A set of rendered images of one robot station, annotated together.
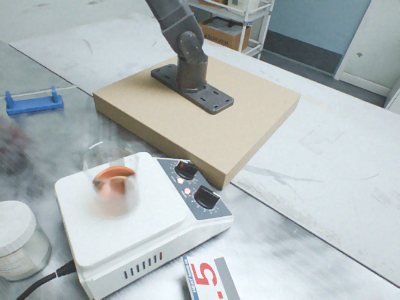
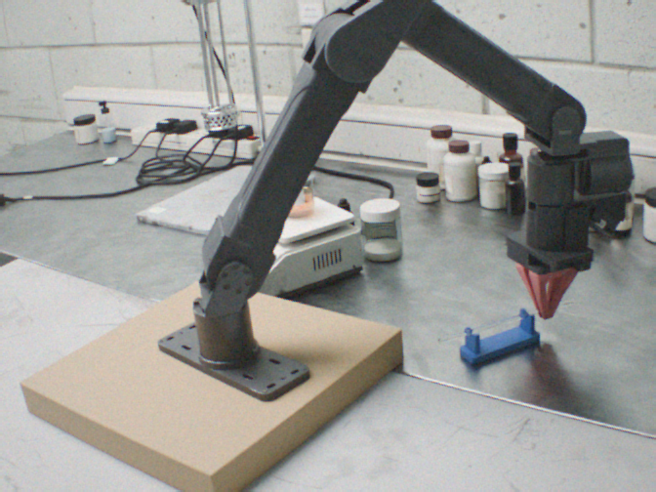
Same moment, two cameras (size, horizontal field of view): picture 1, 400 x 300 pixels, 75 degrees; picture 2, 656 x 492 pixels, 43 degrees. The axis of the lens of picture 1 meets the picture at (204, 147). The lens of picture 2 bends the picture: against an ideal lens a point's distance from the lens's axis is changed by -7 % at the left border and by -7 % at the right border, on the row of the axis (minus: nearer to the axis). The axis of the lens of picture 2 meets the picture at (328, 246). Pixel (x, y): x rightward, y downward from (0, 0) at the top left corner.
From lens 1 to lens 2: 141 cm
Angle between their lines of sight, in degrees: 114
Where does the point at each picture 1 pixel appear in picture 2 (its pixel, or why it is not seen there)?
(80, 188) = (332, 215)
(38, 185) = (412, 284)
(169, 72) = (270, 371)
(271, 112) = (102, 345)
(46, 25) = not seen: outside the picture
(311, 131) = not seen: hidden behind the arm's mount
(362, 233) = (76, 297)
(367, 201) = (44, 316)
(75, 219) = (326, 206)
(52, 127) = (448, 328)
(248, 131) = (154, 316)
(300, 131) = not seen: hidden behind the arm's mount
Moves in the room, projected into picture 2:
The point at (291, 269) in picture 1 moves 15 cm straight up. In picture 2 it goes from (163, 273) to (146, 183)
